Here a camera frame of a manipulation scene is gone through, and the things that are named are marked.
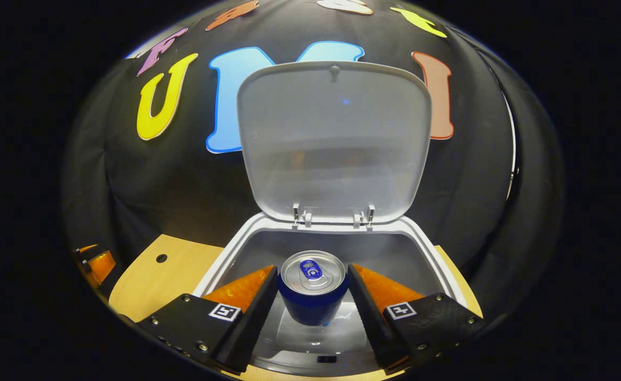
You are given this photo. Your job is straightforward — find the wooden desktop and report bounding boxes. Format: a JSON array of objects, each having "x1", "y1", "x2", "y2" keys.
[{"x1": 108, "y1": 234, "x2": 483, "y2": 381}]

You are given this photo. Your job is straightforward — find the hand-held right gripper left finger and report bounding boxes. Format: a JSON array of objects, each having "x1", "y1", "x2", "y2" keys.
[{"x1": 138, "y1": 265, "x2": 279, "y2": 375}]

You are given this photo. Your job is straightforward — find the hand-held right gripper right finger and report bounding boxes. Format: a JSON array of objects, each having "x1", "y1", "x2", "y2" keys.
[{"x1": 348, "y1": 263, "x2": 489, "y2": 376}]

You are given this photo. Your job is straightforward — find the white desktop garbage bin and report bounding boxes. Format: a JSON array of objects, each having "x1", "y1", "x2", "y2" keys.
[{"x1": 191, "y1": 61, "x2": 468, "y2": 377}]

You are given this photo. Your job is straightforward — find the blue pop can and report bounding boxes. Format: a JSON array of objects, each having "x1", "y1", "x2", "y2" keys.
[{"x1": 278, "y1": 250, "x2": 351, "y2": 326}]

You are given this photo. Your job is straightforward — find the black backdrop cloth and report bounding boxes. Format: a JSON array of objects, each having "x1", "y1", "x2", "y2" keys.
[{"x1": 62, "y1": 0, "x2": 565, "y2": 329}]

